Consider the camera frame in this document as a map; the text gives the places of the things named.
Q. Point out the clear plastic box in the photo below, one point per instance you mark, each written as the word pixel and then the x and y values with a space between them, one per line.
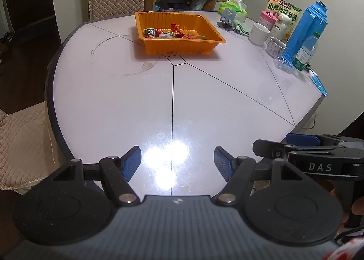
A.
pixel 284 63

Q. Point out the grey phone stand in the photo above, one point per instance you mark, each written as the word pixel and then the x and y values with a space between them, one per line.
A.
pixel 227 18

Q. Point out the black pen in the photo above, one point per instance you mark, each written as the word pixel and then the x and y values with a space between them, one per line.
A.
pixel 308 70

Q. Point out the white plastic bag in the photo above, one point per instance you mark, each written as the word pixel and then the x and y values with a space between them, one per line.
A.
pixel 199 1

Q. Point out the green cloth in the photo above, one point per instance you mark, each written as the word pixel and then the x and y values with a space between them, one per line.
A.
pixel 241 28

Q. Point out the green snack packet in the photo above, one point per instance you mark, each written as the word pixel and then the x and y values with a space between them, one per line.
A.
pixel 150 33

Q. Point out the large red candy packet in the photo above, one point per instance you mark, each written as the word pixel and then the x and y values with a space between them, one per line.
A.
pixel 179 35

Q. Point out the pink bottle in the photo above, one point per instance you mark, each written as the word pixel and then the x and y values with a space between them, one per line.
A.
pixel 267 21

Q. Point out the white bottle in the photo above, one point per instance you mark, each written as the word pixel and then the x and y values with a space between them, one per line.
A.
pixel 280 28

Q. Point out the clear water bottle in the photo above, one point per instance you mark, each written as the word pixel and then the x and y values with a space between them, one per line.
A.
pixel 305 52

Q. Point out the blue thermos jug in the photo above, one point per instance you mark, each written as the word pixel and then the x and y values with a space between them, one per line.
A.
pixel 305 29

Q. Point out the yellow seed bag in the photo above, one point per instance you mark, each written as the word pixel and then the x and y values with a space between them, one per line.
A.
pixel 284 6

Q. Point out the white mug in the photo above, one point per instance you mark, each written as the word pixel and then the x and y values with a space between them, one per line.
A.
pixel 258 33

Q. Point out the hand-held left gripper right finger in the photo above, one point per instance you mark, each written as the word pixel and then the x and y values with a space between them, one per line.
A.
pixel 223 163

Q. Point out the orange plastic tray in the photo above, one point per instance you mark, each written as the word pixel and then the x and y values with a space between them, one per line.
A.
pixel 182 46

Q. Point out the grey blue snack packet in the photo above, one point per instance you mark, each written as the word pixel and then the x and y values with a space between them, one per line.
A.
pixel 166 35

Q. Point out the row of shoes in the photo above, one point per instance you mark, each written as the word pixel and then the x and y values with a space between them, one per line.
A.
pixel 5 41

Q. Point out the patterned mug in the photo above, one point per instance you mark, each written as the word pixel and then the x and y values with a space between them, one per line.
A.
pixel 275 46

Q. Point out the red white patterned cloth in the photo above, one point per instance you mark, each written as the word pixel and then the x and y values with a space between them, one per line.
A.
pixel 344 248

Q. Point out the blue flat packet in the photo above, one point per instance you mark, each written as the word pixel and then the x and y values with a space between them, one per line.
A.
pixel 318 83

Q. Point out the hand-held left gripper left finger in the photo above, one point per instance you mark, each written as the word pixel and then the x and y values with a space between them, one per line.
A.
pixel 132 163

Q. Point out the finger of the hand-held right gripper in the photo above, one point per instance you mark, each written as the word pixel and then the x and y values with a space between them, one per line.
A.
pixel 301 138
pixel 267 147

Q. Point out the green candy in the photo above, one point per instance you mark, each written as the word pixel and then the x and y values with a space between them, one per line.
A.
pixel 201 37

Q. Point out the small red candy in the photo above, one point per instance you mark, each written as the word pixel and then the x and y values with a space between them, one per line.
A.
pixel 175 27

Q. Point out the yellow candy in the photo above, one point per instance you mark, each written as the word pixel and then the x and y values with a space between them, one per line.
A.
pixel 191 33

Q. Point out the green tissue pack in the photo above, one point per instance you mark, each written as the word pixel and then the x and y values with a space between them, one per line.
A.
pixel 234 6

